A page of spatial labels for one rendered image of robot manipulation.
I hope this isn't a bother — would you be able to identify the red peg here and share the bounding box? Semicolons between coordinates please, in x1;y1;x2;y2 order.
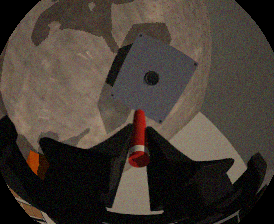
128;109;150;168

